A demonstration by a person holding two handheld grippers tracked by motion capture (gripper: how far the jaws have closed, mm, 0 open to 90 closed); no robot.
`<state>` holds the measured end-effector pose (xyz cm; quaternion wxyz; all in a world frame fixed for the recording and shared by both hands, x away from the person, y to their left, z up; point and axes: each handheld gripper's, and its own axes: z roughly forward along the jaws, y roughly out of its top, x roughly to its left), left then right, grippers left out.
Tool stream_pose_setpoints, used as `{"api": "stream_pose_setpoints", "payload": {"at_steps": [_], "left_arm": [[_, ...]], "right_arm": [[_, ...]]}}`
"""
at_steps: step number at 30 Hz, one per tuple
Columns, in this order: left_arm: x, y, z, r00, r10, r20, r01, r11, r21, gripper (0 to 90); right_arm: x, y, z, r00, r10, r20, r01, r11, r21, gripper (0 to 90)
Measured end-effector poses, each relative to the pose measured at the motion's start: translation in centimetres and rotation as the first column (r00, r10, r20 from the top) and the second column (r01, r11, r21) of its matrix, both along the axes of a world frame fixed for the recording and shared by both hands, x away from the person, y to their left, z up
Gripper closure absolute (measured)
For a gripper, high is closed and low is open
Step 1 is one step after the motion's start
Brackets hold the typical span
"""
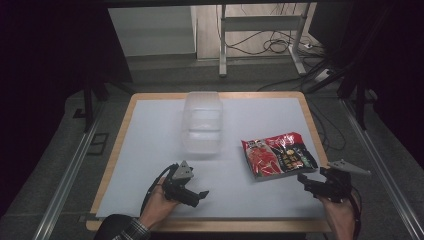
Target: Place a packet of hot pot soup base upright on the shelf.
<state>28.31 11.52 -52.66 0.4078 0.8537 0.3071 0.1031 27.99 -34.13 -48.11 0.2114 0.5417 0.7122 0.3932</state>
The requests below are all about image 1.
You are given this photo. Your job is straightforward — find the person's right hand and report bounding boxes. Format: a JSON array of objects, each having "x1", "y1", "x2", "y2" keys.
[{"x1": 317, "y1": 192, "x2": 361, "y2": 231}]

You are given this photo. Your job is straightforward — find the left hand-held gripper cable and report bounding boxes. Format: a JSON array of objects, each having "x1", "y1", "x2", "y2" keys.
[{"x1": 139, "y1": 162, "x2": 180, "y2": 216}]

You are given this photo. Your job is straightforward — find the black floor cables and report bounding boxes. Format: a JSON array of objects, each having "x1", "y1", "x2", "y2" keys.
[{"x1": 225, "y1": 29, "x2": 331, "y2": 57}]

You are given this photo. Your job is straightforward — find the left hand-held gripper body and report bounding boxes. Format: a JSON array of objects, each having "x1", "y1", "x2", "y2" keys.
[{"x1": 162, "y1": 160, "x2": 195, "y2": 203}]

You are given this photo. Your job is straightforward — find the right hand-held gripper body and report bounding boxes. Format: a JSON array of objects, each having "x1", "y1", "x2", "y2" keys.
[{"x1": 319, "y1": 159, "x2": 372, "y2": 204}]

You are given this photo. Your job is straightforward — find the grey board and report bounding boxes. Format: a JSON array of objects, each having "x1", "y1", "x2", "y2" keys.
[{"x1": 107, "y1": 5, "x2": 198, "y2": 58}]

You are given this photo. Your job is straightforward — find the clear plastic container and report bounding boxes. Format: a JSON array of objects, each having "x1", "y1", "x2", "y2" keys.
[{"x1": 180, "y1": 91, "x2": 224, "y2": 156}]

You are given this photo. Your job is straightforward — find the black tripod stand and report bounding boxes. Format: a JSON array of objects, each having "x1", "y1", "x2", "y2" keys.
[
  {"x1": 302, "y1": 58, "x2": 378, "y2": 132},
  {"x1": 72, "y1": 79, "x2": 135, "y2": 133}
]

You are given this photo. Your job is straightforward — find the white power strip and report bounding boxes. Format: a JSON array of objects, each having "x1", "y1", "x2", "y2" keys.
[{"x1": 313, "y1": 67, "x2": 335, "y2": 83}]

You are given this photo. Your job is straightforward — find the white metal stand frame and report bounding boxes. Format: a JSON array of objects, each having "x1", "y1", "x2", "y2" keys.
[{"x1": 217, "y1": 3, "x2": 313, "y2": 79}]

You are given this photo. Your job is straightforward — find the right hand-held gripper cable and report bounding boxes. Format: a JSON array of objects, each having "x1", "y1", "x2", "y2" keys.
[{"x1": 347, "y1": 185, "x2": 364, "y2": 240}]

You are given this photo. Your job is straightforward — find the white table mat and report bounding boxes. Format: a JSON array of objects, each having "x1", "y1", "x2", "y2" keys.
[{"x1": 95, "y1": 97, "x2": 329, "y2": 221}]

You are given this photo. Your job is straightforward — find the red snack packet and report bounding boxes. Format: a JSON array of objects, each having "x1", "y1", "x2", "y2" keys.
[{"x1": 241, "y1": 131, "x2": 319, "y2": 181}]

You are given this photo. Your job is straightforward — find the thin black cable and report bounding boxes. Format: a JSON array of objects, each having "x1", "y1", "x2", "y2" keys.
[{"x1": 307, "y1": 98, "x2": 348, "y2": 152}]

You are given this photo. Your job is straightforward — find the hand-held gripper cable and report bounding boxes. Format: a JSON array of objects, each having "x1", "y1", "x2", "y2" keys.
[
  {"x1": 347, "y1": 185, "x2": 364, "y2": 240},
  {"x1": 139, "y1": 162, "x2": 180, "y2": 216}
]

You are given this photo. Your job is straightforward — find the aluminium floor rail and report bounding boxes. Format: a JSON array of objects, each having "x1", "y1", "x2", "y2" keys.
[
  {"x1": 339, "y1": 98, "x2": 424, "y2": 240},
  {"x1": 31, "y1": 105, "x2": 105, "y2": 240}
]

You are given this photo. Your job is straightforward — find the person's left hand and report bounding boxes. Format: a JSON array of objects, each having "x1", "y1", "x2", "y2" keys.
[{"x1": 139, "y1": 175, "x2": 183, "y2": 232}]

